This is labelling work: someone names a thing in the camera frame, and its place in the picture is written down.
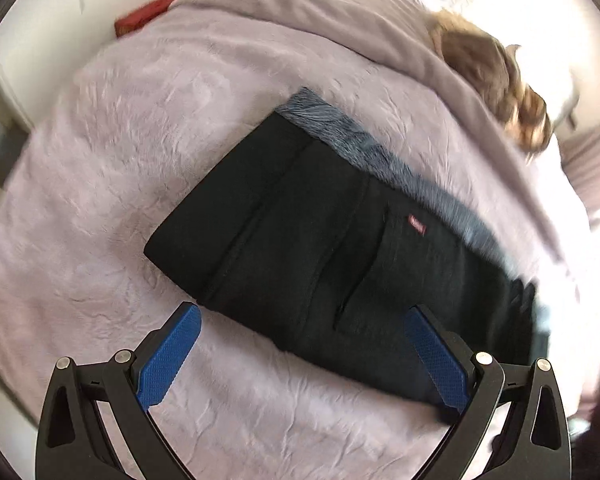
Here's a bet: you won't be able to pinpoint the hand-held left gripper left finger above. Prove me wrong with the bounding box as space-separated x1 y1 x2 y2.
36 302 202 480

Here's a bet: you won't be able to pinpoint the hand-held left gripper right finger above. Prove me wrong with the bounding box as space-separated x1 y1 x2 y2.
404 305 572 480

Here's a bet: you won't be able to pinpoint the black pants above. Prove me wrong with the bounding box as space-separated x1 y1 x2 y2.
143 110 552 413

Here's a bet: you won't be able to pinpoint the lilac embossed bed blanket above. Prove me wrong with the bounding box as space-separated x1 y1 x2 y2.
0 20 588 480

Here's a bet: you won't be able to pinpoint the blue-grey floral cloth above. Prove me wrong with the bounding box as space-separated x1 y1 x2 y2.
274 87 537 291

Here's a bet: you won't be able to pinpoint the brown plush toy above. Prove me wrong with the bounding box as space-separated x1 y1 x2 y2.
429 9 555 155

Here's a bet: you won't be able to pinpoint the red cloth item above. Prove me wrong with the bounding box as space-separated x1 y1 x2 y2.
114 0 183 39

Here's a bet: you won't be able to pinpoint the grey-lilac duvet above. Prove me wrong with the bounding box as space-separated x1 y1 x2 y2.
167 0 586 291

